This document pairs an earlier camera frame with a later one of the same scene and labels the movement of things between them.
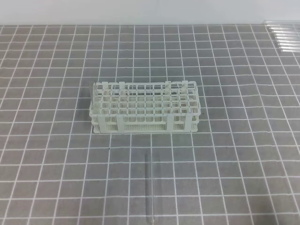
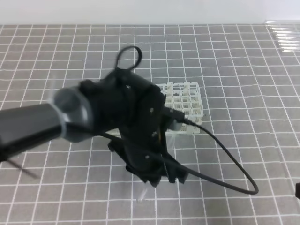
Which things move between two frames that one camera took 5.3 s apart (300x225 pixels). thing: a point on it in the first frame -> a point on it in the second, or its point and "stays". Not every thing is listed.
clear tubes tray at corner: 287,34 stays
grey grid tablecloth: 148,124 stays
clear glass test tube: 152,178 -> 141,198
